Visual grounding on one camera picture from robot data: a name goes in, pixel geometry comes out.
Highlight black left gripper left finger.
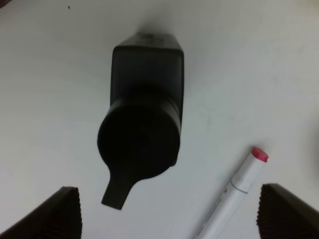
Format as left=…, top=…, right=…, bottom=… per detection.
left=0, top=187, right=82, bottom=239

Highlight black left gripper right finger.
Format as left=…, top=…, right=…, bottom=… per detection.
left=256, top=183, right=319, bottom=239

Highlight white marker pink caps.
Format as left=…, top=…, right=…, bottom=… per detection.
left=194, top=147, right=269, bottom=239

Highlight dark green pump bottle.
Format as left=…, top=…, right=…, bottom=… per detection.
left=97, top=33, right=184, bottom=210

